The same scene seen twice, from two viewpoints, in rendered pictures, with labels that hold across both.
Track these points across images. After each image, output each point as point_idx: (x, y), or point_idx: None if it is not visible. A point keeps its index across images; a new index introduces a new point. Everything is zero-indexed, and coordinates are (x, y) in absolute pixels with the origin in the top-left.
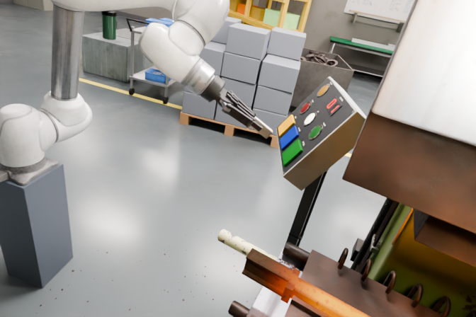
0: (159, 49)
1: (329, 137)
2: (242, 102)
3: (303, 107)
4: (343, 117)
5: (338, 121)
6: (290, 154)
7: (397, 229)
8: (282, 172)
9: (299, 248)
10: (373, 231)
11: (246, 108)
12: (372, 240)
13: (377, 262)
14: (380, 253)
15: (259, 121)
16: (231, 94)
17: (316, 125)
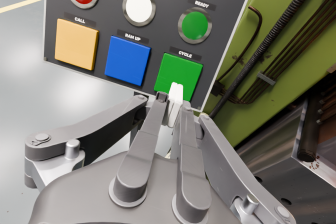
0: None
1: (239, 21)
2: (118, 112)
3: None
4: None
5: None
6: (181, 83)
7: (322, 60)
8: (193, 108)
9: (312, 144)
10: (249, 70)
11: (136, 108)
12: (262, 77)
13: (290, 87)
14: (288, 81)
15: (181, 97)
16: (136, 157)
17: (184, 13)
